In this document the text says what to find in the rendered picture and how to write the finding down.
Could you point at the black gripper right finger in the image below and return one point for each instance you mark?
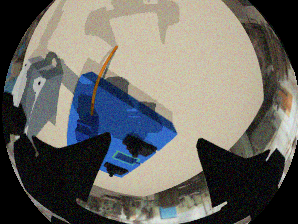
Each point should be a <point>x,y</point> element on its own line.
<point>224,171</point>

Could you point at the blue flat deck plate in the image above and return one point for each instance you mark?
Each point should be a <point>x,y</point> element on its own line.
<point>137,130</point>

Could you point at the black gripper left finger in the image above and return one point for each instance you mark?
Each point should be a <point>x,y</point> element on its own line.
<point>77,165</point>

